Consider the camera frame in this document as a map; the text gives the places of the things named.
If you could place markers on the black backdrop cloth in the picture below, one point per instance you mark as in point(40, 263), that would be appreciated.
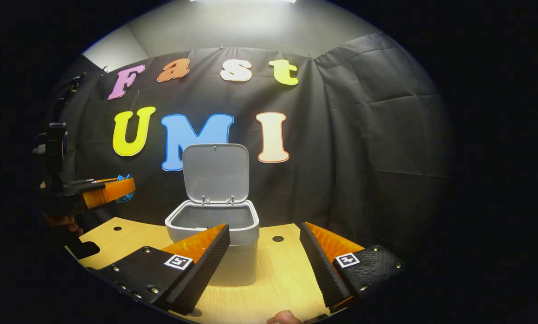
point(363, 135)

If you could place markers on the white desktop garbage bin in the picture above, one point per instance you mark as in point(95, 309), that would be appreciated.
point(214, 173)

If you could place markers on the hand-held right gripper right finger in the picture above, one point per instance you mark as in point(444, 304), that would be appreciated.
point(323, 270)

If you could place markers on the wooden desktop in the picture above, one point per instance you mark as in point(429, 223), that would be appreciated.
point(278, 270)

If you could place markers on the ceiling light panel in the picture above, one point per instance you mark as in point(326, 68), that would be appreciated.
point(241, 1)

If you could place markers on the blue paper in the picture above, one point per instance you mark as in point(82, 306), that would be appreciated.
point(125, 198)

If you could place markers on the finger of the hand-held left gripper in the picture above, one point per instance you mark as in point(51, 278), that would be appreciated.
point(109, 192)
point(88, 182)

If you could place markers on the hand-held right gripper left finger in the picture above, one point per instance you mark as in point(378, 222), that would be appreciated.
point(205, 274)

